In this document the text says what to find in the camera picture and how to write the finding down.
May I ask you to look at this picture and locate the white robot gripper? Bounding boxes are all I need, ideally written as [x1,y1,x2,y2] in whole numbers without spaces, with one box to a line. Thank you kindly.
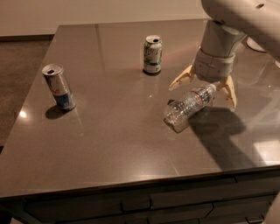
[169,49,237,109]

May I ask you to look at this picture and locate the clear plastic water bottle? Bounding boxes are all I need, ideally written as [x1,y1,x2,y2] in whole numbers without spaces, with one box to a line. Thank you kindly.
[164,84,216,127]

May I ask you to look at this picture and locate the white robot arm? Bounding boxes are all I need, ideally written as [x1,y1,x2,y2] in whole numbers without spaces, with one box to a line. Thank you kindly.
[170,0,280,106]

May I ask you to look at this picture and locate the white cylindrical container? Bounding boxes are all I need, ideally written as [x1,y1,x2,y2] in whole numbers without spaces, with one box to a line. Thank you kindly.
[247,38,265,53]

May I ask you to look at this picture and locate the green white soda can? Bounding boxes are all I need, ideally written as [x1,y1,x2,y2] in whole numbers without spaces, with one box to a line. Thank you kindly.
[143,35,163,74]

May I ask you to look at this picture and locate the dark cabinet drawers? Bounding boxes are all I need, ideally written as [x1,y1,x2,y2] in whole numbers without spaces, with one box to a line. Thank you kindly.
[1,170,280,224]

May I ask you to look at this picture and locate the silver blue energy drink can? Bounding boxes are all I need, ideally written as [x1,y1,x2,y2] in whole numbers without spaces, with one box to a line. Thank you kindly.
[42,64,76,110]

